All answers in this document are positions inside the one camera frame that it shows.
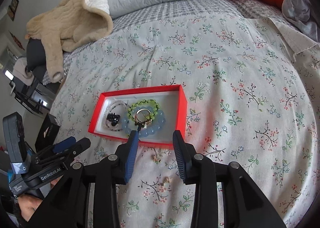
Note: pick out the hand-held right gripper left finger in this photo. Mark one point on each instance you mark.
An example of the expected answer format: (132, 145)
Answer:
(132, 152)

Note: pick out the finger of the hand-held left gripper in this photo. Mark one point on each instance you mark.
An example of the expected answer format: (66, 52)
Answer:
(80, 145)
(65, 144)

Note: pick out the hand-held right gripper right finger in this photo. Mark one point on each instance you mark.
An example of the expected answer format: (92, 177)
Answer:
(178, 155)

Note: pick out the small gold earring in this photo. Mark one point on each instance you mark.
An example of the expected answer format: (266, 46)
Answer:
(157, 159)
(166, 180)

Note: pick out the black hair claw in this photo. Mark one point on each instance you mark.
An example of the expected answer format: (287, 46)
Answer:
(113, 119)

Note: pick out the red cardboard box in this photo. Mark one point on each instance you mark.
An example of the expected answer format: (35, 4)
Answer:
(182, 112)

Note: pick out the person's left hand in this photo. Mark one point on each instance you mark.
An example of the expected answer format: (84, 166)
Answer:
(30, 205)

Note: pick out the black cardboard box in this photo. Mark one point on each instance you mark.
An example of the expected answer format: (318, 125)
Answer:
(47, 127)

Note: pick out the black metal chair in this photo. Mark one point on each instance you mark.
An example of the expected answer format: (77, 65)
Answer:
(27, 95)

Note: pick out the pale pink cloth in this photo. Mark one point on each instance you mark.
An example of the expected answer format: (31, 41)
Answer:
(22, 70)

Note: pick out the dark grey pillow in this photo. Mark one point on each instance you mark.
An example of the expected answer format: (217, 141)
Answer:
(35, 52)

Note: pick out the floral bed sheet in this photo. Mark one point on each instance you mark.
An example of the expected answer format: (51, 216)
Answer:
(250, 92)

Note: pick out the beige plush jacket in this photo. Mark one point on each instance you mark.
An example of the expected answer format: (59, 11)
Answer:
(70, 17)

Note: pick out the grey checked bed sheet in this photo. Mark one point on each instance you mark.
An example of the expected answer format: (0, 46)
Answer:
(175, 7)

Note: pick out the grey crumpled cloth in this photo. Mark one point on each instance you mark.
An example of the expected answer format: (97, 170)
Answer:
(297, 2)

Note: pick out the red wall decoration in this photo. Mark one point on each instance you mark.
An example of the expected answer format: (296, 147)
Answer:
(16, 37)

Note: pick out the small dark wall poster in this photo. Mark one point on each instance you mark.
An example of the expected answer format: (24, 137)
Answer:
(14, 3)

